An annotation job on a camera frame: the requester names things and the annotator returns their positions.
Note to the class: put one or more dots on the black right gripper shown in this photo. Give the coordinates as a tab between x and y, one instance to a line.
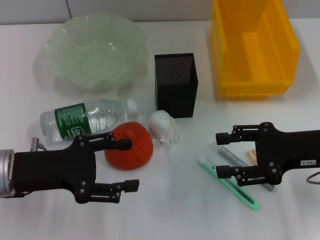
287	147

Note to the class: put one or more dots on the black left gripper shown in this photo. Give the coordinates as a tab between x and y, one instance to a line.
55	172

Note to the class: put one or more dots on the red-orange fruit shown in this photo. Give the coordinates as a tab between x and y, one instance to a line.
135	157

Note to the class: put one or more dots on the white paper ball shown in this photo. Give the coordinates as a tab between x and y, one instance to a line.
160	122

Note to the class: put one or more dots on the clear water bottle green label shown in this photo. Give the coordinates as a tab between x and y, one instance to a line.
75	117

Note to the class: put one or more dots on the black mesh pen holder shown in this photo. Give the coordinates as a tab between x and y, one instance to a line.
175	100

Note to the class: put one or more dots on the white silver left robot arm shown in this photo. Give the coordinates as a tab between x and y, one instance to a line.
6	172

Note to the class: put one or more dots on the grey marker pen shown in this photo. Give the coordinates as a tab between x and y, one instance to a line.
230	154

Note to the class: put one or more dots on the mint green utility knife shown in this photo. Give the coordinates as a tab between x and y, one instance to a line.
207	165

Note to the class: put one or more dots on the tan eraser block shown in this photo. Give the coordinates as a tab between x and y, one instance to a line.
252	156

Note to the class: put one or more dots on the pale green glass fruit plate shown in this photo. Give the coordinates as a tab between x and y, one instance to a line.
95	55

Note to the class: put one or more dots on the yellow plastic storage bin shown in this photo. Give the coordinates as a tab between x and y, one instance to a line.
275	62

